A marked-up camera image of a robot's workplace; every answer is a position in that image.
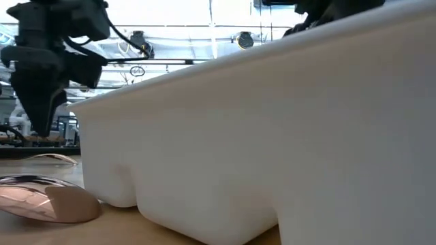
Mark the rose gold spoon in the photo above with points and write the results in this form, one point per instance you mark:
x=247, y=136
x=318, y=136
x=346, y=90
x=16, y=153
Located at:
x=51, y=204
x=58, y=158

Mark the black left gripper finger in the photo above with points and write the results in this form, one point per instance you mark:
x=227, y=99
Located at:
x=39, y=105

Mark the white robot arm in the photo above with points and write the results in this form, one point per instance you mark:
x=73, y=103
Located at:
x=20, y=119

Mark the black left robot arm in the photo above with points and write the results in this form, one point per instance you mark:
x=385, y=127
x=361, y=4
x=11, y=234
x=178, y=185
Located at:
x=41, y=20

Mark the long ceiling light strip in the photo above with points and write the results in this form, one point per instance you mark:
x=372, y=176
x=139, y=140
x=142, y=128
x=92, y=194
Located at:
x=170, y=61

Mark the white plastic cutlery tray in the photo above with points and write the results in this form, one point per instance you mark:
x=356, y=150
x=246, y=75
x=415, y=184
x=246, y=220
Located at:
x=272, y=136

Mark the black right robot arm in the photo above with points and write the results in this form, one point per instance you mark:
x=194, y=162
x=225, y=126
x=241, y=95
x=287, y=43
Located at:
x=327, y=10

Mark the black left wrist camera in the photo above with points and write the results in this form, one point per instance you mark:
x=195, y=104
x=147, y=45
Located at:
x=86, y=69

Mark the wooden workbench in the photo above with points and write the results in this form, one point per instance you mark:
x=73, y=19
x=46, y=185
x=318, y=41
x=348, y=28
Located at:
x=58, y=139

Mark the black frame enclosure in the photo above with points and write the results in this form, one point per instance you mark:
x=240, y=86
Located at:
x=68, y=117

